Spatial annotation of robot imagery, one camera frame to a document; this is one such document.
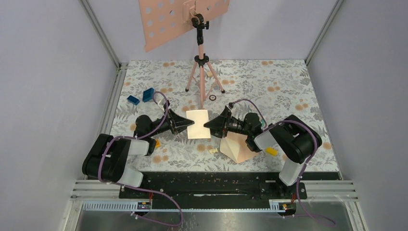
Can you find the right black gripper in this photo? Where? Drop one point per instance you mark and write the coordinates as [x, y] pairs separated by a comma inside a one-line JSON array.
[[220, 125]]

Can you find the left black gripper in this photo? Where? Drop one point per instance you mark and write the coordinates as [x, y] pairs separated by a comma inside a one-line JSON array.
[[179, 122]]

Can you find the beige lined letter paper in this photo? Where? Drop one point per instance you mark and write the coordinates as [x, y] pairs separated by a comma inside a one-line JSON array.
[[197, 130]]

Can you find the tan paper envelope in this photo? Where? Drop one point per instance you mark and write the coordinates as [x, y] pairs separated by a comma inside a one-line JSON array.
[[235, 147]]

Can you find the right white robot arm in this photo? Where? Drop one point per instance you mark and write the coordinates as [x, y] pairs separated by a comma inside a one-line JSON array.
[[297, 140]]

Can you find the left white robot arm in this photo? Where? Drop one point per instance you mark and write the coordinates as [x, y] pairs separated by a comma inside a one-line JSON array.
[[107, 159]]

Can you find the floral patterned table mat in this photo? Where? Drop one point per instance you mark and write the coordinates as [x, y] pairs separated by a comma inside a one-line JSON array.
[[278, 88]]

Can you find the cream chess knight piece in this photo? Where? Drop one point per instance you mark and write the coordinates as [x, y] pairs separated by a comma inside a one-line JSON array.
[[212, 151]]

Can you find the orange square toy brick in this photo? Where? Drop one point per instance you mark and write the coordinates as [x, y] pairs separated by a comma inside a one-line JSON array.
[[158, 144]]

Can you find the large blue toy brick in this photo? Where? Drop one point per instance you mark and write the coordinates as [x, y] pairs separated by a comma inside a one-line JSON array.
[[148, 95]]

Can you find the small blue toy brick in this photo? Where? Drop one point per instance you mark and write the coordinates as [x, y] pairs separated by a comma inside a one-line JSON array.
[[133, 100]]

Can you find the yellow toy brick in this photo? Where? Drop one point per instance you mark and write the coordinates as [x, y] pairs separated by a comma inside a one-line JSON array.
[[271, 151]]

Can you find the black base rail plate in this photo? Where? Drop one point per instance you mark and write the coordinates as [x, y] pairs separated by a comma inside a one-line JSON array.
[[219, 190]]

